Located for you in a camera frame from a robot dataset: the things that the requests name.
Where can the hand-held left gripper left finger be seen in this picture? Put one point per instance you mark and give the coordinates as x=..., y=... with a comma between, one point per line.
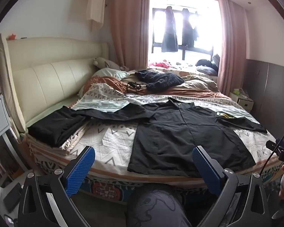
x=81, y=170

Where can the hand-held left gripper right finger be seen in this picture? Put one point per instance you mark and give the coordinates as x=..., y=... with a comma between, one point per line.
x=206, y=170

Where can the black shirt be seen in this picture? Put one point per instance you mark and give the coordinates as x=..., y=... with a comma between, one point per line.
x=179, y=134

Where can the folded black clothes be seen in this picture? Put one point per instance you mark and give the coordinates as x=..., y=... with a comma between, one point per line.
x=52, y=127

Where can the red clothes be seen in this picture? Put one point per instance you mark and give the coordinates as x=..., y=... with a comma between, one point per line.
x=159, y=64

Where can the folded cream cloth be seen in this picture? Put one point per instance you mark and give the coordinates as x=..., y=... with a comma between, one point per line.
x=71, y=144

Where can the patterned white blanket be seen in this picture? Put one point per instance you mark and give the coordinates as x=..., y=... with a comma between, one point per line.
x=113, y=141

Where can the small white bedside cabinet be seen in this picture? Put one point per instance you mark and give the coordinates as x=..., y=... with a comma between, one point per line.
x=245, y=104

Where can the person's leg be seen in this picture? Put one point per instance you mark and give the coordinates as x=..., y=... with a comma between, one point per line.
x=153, y=208

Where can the green and white items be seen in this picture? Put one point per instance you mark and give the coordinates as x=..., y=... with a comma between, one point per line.
x=239, y=91

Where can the black phone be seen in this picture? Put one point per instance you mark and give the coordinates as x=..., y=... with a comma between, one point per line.
x=11, y=197

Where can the white storage rack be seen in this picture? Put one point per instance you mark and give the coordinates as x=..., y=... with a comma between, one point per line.
x=2, y=160

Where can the orange and beige duvet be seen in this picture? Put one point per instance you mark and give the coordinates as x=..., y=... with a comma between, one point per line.
x=196, y=82

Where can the cream leather headboard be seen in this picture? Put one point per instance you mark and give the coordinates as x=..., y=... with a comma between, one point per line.
x=49, y=80

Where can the dark knit sweater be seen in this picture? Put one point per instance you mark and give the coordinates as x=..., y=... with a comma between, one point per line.
x=161, y=79

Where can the pale green pillow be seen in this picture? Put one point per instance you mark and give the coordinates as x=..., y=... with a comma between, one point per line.
x=108, y=72

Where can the dark cushions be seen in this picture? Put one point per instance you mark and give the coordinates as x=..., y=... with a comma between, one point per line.
x=206, y=63

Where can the grey stuffed toy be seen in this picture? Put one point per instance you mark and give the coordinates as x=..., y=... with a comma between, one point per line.
x=106, y=63

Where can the cream leather side cushion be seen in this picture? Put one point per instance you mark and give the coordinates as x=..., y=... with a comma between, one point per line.
x=7, y=75

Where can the hanging dark garment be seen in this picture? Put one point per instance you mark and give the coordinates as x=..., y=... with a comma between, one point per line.
x=188, y=33
x=169, y=35

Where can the window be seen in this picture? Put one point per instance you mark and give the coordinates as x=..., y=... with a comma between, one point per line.
x=203, y=28

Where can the red star toy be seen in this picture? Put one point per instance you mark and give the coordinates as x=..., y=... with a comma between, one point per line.
x=12, y=36

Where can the hanging cream cloth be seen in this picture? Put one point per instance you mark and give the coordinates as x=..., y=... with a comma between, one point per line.
x=97, y=4

